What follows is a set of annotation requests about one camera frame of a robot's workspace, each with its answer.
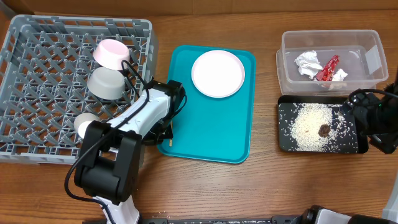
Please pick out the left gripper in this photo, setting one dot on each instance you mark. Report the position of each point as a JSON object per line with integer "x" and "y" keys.
{"x": 151, "y": 140}

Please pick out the wooden chopstick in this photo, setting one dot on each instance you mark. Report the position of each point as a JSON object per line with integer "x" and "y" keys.
{"x": 171, "y": 132}

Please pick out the teal plastic tray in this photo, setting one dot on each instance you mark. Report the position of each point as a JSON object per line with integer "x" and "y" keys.
{"x": 211, "y": 129}

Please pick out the grey metal bowl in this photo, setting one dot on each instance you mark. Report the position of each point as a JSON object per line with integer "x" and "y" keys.
{"x": 106, "y": 83}

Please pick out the large white plate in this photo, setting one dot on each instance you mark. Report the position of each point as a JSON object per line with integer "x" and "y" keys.
{"x": 218, "y": 73}

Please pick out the white paper cup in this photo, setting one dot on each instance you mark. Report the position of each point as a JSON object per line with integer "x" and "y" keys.
{"x": 82, "y": 121}

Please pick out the white bowl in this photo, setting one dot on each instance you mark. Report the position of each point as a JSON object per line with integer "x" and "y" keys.
{"x": 110, "y": 54}

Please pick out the pile of white rice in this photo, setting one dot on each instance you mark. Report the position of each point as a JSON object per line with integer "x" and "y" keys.
{"x": 311, "y": 124}

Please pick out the large white tissue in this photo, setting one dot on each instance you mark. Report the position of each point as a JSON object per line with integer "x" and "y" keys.
{"x": 308, "y": 64}

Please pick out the brown food scrap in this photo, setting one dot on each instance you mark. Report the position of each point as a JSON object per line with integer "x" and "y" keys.
{"x": 324, "y": 130}

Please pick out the red snack wrapper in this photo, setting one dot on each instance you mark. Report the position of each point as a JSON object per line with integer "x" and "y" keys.
{"x": 326, "y": 74}

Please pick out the small white tissue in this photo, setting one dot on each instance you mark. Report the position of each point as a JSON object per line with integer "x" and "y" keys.
{"x": 337, "y": 79}

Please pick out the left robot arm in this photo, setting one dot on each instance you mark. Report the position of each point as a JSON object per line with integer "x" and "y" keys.
{"x": 111, "y": 153}

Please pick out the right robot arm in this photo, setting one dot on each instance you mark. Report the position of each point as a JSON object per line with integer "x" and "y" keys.
{"x": 375, "y": 113}

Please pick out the grey plastic dish rack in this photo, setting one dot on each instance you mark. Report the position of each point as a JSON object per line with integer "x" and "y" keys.
{"x": 46, "y": 62}

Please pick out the black tray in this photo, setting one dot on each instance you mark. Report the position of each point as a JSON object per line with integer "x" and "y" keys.
{"x": 286, "y": 102}

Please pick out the clear plastic bin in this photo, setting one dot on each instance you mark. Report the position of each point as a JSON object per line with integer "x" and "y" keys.
{"x": 360, "y": 55}

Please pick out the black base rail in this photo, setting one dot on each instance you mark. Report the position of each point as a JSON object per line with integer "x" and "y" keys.
{"x": 272, "y": 220}

